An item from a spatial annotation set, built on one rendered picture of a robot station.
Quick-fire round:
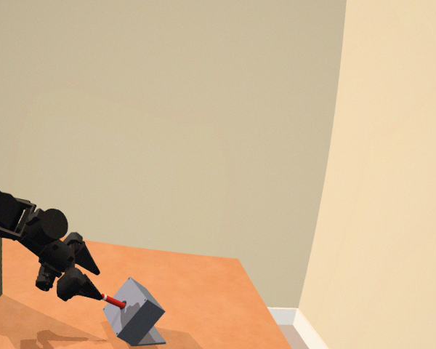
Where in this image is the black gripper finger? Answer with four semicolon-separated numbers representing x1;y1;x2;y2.
75;241;100;276
71;274;103;300

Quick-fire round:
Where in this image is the red peg with white band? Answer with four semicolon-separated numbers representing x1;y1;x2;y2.
102;294;126;308

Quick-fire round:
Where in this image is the grey metal panel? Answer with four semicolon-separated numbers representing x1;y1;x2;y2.
102;277;166;347

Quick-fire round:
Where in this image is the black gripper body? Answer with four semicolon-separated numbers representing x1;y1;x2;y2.
37;232;84;302

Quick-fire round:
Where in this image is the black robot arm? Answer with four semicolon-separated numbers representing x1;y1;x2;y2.
0;191;68;292

